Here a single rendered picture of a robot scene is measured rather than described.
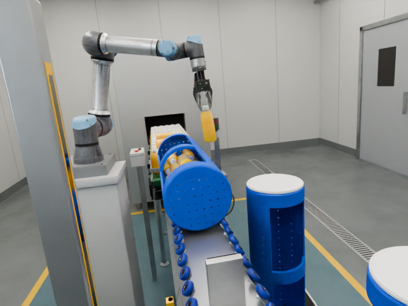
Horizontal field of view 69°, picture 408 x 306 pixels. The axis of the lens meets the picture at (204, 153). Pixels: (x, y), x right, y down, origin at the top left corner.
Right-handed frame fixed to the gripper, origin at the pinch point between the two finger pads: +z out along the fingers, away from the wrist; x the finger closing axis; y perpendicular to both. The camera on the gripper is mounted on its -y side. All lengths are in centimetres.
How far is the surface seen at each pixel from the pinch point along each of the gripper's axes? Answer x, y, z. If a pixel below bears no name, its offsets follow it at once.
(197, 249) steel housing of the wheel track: -18, 50, 50
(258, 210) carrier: 14, 26, 51
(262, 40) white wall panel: 191, -461, -86
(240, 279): -8, 84, 42
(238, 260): -8, 84, 37
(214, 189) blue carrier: -6, 41, 31
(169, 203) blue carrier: -25, 42, 32
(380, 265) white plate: 29, 90, 44
